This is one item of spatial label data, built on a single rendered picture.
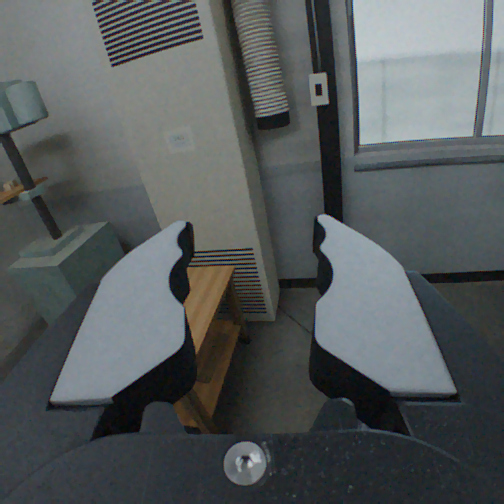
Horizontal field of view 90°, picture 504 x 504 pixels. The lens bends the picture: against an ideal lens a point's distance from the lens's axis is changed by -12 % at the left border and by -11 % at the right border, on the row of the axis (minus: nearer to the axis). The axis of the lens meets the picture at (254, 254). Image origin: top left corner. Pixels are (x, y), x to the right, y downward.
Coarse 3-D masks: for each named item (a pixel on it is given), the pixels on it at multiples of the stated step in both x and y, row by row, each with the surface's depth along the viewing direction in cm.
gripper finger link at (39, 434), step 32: (96, 288) 8; (64, 320) 7; (32, 352) 6; (64, 352) 6; (32, 384) 5; (0, 416) 4; (32, 416) 5; (64, 416) 5; (96, 416) 5; (0, 448) 4; (32, 448) 4; (64, 448) 4; (0, 480) 4
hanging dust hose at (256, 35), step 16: (240, 0) 95; (256, 0) 95; (240, 16) 99; (256, 16) 97; (240, 32) 103; (256, 32) 101; (272, 32) 104; (256, 48) 104; (272, 48) 105; (256, 64) 107; (272, 64) 108; (256, 80) 112; (272, 80) 111; (256, 96) 115; (272, 96) 113; (256, 112) 120; (272, 112) 117; (288, 112) 121; (272, 128) 120
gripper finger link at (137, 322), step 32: (192, 224) 13; (128, 256) 9; (160, 256) 9; (192, 256) 12; (128, 288) 8; (160, 288) 8; (96, 320) 7; (128, 320) 7; (160, 320) 7; (96, 352) 6; (128, 352) 6; (160, 352) 6; (192, 352) 7; (64, 384) 5; (96, 384) 5; (128, 384) 5; (160, 384) 6; (192, 384) 7; (128, 416) 5
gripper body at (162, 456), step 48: (144, 432) 4; (336, 432) 4; (384, 432) 4; (48, 480) 3; (96, 480) 3; (144, 480) 3; (192, 480) 3; (240, 480) 3; (288, 480) 3; (336, 480) 3; (384, 480) 3; (432, 480) 3; (480, 480) 3
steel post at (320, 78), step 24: (312, 0) 97; (312, 24) 104; (312, 48) 109; (312, 96) 117; (336, 96) 118; (336, 120) 123; (336, 144) 129; (336, 168) 136; (336, 192) 143; (336, 216) 150
